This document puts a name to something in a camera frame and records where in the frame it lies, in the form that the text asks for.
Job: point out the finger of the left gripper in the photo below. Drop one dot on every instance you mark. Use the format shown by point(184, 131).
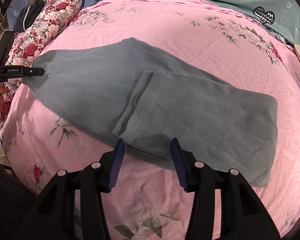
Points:
point(28, 72)

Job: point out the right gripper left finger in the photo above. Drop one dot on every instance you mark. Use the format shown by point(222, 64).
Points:
point(53, 213)

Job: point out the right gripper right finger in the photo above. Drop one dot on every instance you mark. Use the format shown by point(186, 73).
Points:
point(243, 216)

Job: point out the grey-green pants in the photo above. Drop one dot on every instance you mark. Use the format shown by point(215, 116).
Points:
point(145, 96)

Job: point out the red floral quilt roll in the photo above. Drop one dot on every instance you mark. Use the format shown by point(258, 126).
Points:
point(27, 45)

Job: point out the dark grey folded garment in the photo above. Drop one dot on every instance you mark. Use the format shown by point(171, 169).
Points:
point(28, 15)

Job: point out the pink floral bed sheet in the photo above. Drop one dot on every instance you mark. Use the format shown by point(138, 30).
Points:
point(147, 201)

